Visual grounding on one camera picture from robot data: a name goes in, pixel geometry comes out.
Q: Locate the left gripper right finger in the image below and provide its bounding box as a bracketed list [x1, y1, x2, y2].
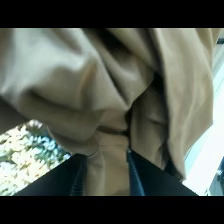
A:
[126, 148, 199, 197]

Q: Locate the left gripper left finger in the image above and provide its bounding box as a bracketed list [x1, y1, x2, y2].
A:
[14, 153, 88, 197]

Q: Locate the brown shirt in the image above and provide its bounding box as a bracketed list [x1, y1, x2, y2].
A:
[0, 28, 222, 197]

